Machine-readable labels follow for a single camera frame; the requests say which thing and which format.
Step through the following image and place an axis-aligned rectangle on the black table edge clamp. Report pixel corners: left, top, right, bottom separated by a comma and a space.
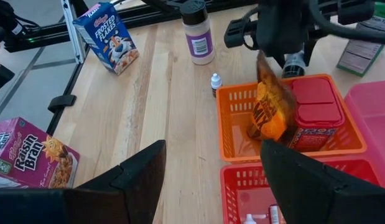
47, 94, 77, 113

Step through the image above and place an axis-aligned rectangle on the blue Frosted Flakes cereal box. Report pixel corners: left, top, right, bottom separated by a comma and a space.
72, 2, 140, 75

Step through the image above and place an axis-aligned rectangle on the orange plastic basket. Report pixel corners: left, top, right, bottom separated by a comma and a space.
215, 73, 367, 164

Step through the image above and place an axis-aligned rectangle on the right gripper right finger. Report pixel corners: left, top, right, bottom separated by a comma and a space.
260, 139, 340, 224

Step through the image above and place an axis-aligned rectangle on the spice jar with black lid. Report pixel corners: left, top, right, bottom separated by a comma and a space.
179, 0, 215, 66

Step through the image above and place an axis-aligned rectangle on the pink plastic tray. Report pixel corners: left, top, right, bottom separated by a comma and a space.
344, 80, 385, 190

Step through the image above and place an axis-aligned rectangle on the Raisin Bran cereal box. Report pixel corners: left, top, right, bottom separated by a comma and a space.
0, 117, 80, 190

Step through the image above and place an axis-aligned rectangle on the red plastic basket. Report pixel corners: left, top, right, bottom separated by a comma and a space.
220, 157, 383, 224

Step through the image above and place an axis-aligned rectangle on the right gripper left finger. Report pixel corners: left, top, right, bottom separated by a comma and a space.
63, 139, 167, 224

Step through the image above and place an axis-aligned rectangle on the green Apple Jacks cereal box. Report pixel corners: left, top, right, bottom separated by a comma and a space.
336, 1, 385, 78

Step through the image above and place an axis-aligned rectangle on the black looped cable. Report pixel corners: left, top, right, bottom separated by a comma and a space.
308, 0, 385, 44

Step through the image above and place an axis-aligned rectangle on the brown orange snack bag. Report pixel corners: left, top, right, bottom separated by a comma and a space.
246, 51, 297, 142

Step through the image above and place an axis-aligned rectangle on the red lidded spice container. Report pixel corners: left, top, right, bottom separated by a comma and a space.
287, 77, 345, 152

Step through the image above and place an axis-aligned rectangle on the silver aluminium extrusion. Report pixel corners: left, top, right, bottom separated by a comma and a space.
60, 0, 87, 65

